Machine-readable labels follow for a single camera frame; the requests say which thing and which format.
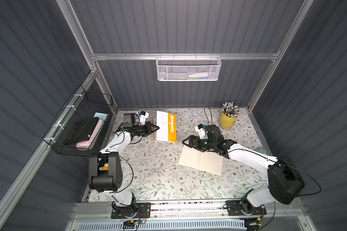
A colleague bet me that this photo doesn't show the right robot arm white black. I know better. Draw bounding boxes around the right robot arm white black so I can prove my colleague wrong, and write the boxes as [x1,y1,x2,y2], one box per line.
[182,124,305,215]

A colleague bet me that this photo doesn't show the cream lined notebook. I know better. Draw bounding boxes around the cream lined notebook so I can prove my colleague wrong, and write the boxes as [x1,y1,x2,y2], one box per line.
[179,145,223,176]

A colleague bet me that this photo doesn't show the light blue phone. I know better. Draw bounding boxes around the light blue phone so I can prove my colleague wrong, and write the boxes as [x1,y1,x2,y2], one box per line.
[256,147,267,154]

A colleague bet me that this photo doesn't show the white tube in basket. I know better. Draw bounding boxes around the white tube in basket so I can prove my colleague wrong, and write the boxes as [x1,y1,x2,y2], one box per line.
[189,72,209,80]

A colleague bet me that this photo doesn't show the yellow pencil cup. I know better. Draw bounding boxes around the yellow pencil cup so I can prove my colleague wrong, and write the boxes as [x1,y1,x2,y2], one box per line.
[219,113,238,130]

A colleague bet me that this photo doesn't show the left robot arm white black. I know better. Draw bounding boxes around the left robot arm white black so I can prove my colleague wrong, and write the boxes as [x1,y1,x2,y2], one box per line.
[89,111,160,219]

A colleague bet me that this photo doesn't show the black pouch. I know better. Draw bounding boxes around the black pouch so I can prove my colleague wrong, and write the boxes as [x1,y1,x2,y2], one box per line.
[63,117,99,145]

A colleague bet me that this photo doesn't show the light blue sticky notes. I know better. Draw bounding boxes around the light blue sticky notes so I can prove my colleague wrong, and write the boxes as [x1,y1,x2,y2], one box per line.
[94,112,108,121]

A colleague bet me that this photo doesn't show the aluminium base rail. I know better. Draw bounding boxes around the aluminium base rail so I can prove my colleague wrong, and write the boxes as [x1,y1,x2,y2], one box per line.
[70,198,306,220]

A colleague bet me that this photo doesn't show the black wire wall basket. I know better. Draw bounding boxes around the black wire wall basket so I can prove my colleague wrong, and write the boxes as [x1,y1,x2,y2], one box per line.
[43,86,113,157]

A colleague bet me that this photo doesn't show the bundle of pencils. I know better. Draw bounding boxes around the bundle of pencils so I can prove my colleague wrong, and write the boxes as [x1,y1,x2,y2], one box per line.
[222,102,240,117]

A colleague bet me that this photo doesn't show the white wire mesh basket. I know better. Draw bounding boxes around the white wire mesh basket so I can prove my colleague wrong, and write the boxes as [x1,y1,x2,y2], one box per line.
[156,55,222,81]

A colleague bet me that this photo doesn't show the white orange cover notebook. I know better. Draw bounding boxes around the white orange cover notebook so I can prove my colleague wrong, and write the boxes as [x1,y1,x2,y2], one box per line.
[151,118,156,141]

